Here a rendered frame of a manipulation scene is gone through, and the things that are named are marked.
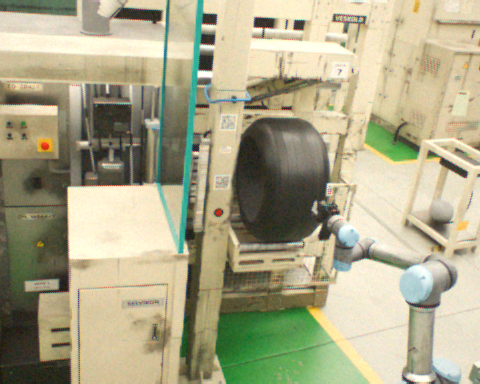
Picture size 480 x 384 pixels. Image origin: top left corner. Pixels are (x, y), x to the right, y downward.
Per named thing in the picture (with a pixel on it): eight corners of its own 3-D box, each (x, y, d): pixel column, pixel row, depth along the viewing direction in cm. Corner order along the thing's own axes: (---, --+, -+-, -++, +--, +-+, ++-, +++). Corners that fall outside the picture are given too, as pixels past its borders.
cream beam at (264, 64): (233, 79, 278) (237, 47, 272) (221, 65, 299) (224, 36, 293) (350, 83, 295) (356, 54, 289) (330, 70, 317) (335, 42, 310)
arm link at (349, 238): (341, 250, 224) (343, 229, 221) (329, 238, 234) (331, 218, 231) (359, 248, 226) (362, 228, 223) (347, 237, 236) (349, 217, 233)
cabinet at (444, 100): (426, 158, 686) (454, 50, 633) (395, 139, 733) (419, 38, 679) (483, 153, 724) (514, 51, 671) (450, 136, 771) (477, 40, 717)
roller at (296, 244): (234, 251, 285) (236, 252, 281) (234, 242, 285) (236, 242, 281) (301, 248, 295) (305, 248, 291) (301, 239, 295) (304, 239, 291)
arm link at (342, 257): (361, 268, 235) (364, 243, 231) (341, 274, 229) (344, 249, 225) (347, 260, 241) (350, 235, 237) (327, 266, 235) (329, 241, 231)
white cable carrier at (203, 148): (194, 232, 281) (202, 138, 260) (192, 227, 285) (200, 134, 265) (203, 232, 282) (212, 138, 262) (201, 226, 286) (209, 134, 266)
